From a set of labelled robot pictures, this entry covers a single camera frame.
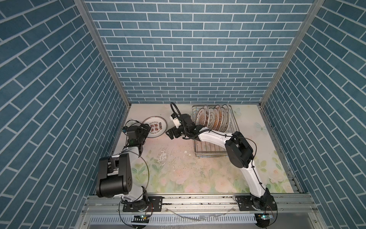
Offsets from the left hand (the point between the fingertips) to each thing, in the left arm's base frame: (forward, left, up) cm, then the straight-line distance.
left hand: (146, 127), depth 93 cm
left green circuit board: (-48, -3, -13) cm, 50 cm away
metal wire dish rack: (-12, -41, -9) cm, 44 cm away
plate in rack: (+6, -43, +3) cm, 44 cm away
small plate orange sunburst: (+10, -37, -2) cm, 39 cm away
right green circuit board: (-50, -65, -10) cm, 82 cm away
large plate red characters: (+8, -5, -9) cm, 13 cm away
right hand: (-1, -15, 0) cm, 15 cm away
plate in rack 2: (+2, -46, +6) cm, 47 cm away
